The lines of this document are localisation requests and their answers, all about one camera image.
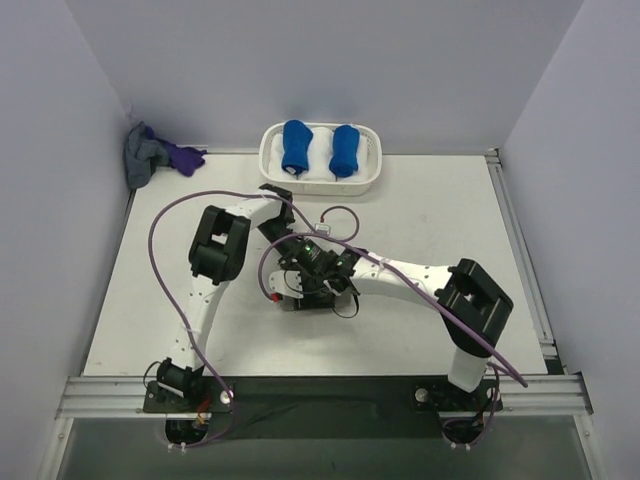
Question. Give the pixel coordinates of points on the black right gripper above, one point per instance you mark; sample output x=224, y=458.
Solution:
x=310, y=302

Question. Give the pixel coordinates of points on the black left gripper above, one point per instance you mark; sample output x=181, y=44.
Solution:
x=320, y=263

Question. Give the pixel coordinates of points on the grey towel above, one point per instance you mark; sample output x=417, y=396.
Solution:
x=317, y=301

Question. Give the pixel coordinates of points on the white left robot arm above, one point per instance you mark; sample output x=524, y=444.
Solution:
x=216, y=257

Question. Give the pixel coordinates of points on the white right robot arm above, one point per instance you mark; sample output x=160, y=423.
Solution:
x=473, y=307

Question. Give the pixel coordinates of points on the left blue rolled towel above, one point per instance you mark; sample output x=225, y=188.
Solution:
x=296, y=140

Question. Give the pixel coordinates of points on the blue rolled towel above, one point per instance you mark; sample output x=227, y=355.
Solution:
x=345, y=145
x=296, y=140

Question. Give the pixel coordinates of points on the right blue rolled towel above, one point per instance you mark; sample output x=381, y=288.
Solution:
x=345, y=145

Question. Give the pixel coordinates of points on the white plastic basket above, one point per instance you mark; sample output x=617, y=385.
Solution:
x=370, y=165

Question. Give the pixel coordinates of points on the purple cloth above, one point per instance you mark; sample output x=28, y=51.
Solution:
x=186, y=160

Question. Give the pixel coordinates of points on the blue grey cloth pile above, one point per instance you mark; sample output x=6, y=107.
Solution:
x=143, y=154

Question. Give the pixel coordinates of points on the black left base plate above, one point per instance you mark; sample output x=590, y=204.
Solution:
x=206, y=396

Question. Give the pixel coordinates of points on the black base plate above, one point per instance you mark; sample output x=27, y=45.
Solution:
x=206, y=396
x=437, y=394

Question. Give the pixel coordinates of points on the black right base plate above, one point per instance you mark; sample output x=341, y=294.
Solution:
x=437, y=394

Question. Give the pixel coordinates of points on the aluminium right side rail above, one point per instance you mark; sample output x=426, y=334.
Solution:
x=534, y=299

